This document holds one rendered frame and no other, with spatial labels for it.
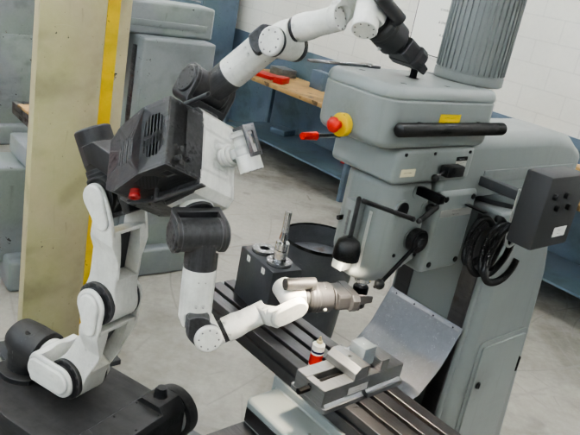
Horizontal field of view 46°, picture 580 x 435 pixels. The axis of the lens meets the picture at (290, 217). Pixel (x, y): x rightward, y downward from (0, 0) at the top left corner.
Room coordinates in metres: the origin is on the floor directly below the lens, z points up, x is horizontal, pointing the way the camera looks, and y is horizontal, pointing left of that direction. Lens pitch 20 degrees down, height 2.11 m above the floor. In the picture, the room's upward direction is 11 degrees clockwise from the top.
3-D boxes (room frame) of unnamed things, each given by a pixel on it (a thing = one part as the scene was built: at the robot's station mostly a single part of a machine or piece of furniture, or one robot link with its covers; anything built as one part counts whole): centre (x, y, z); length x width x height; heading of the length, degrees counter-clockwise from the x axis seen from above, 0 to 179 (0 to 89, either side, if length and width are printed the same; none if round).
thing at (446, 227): (2.00, -0.39, 1.47); 0.24 x 0.19 x 0.26; 44
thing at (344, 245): (1.70, -0.17, 1.44); 0.07 x 0.07 x 0.06
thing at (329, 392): (1.80, -0.27, 1.01); 0.35 x 0.15 x 0.11; 134
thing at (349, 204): (1.79, -0.17, 1.45); 0.04 x 0.04 x 0.21; 44
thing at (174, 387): (2.13, 0.29, 0.50); 0.20 x 0.05 x 0.20; 63
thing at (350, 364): (1.78, -0.25, 1.05); 0.12 x 0.06 x 0.04; 44
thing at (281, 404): (1.87, -0.25, 0.82); 0.50 x 0.35 x 0.12; 134
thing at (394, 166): (1.90, -0.28, 1.68); 0.34 x 0.24 x 0.10; 134
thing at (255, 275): (2.22, 0.04, 1.06); 0.22 x 0.12 x 0.20; 37
